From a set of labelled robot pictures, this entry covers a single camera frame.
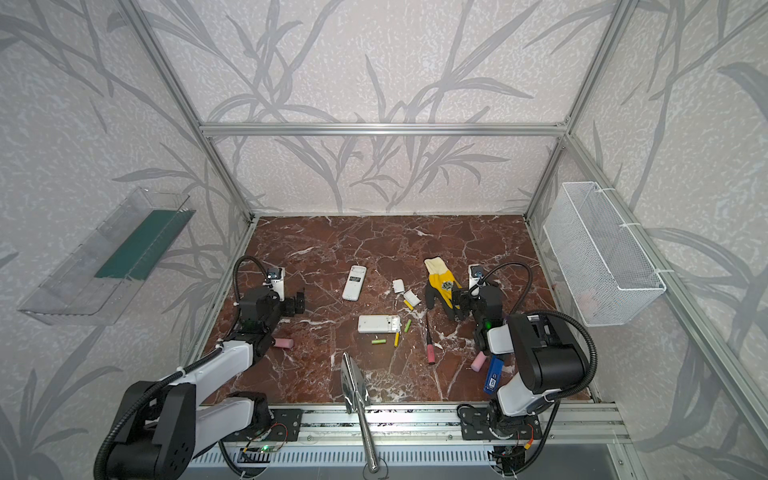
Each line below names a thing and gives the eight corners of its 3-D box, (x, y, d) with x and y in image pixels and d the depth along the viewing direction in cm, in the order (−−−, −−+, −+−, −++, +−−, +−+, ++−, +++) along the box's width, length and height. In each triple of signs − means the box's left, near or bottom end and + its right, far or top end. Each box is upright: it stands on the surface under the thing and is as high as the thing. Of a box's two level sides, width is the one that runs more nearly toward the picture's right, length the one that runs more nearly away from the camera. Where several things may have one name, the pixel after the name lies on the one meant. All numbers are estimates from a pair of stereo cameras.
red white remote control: (342, 299, 99) (341, 296, 97) (352, 267, 107) (351, 264, 106) (359, 301, 98) (358, 298, 97) (367, 269, 107) (367, 266, 105)
